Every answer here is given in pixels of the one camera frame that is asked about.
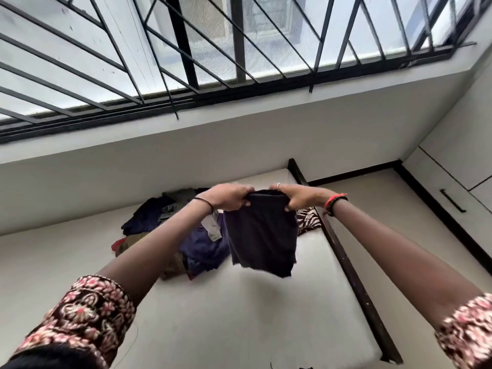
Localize person's left hand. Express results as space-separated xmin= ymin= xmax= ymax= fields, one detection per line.
xmin=207 ymin=183 xmax=255 ymax=212

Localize person's right hand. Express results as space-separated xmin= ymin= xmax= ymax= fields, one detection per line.
xmin=269 ymin=183 xmax=328 ymax=211

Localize dark navy shorts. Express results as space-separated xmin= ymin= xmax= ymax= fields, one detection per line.
xmin=223 ymin=190 xmax=299 ymax=279

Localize person's left forearm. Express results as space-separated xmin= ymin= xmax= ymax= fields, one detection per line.
xmin=96 ymin=199 xmax=211 ymax=306

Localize person's right forearm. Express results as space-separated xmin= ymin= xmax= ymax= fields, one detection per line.
xmin=331 ymin=199 xmax=483 ymax=332

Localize brown white patterned cloth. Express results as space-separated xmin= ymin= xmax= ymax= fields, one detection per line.
xmin=295 ymin=207 xmax=322 ymax=237

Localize thin black wrist band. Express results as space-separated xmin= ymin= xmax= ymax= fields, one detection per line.
xmin=192 ymin=197 xmax=215 ymax=214

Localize white cloth piece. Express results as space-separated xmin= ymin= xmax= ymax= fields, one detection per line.
xmin=200 ymin=212 xmax=223 ymax=243

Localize grey garment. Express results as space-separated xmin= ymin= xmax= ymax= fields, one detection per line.
xmin=162 ymin=188 xmax=210 ymax=207

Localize purple garment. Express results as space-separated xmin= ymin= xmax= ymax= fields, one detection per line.
xmin=179 ymin=214 xmax=232 ymax=278

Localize navy blue garment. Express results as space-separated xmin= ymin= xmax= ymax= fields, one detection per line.
xmin=121 ymin=195 xmax=177 ymax=237

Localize black metal window grill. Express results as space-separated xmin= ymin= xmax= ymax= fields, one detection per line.
xmin=0 ymin=0 xmax=492 ymax=145

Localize white mattress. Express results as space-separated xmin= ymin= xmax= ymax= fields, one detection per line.
xmin=0 ymin=168 xmax=385 ymax=369

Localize white wardrobe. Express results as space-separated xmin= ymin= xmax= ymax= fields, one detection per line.
xmin=402 ymin=46 xmax=492 ymax=265

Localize floral left sleeve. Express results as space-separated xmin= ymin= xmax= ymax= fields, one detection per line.
xmin=12 ymin=275 xmax=137 ymax=369

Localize floral sleeve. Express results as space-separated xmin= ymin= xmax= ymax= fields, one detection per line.
xmin=434 ymin=292 xmax=492 ymax=369
xmin=12 ymin=275 xmax=137 ymax=369

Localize floral right sleeve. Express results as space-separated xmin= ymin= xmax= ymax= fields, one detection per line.
xmin=434 ymin=292 xmax=492 ymax=369

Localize red and black bracelets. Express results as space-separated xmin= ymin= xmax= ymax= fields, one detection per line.
xmin=324 ymin=193 xmax=349 ymax=217

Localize dark wooden bed frame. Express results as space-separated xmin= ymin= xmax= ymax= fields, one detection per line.
xmin=287 ymin=158 xmax=404 ymax=365

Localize black wardrobe handle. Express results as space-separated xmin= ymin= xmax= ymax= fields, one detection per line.
xmin=439 ymin=188 xmax=467 ymax=214

